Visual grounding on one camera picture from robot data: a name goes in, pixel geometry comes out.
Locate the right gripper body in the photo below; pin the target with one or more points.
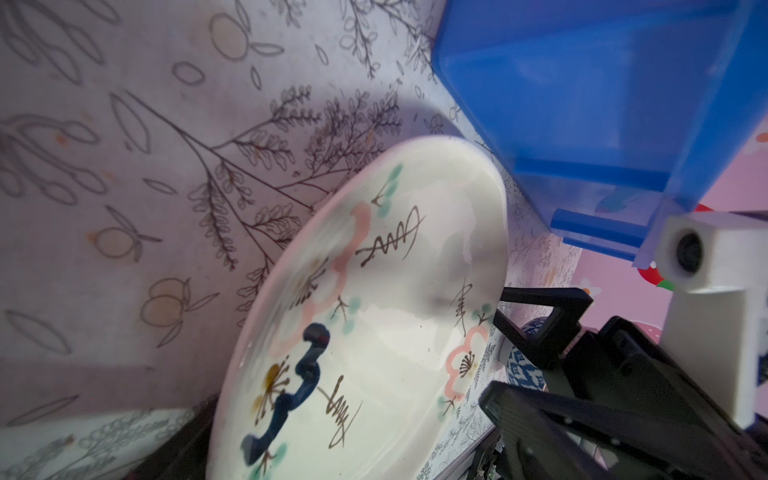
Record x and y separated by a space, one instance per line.
634 402

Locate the blue white porcelain bowl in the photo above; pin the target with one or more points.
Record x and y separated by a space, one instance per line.
520 370

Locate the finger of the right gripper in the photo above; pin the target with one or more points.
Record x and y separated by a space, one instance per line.
560 327
550 436

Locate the cream blossom pattern plate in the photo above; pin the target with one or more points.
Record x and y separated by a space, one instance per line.
366 335

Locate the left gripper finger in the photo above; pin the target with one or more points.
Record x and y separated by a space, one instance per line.
185 453

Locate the blue plastic bin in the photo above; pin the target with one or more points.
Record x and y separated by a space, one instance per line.
611 116

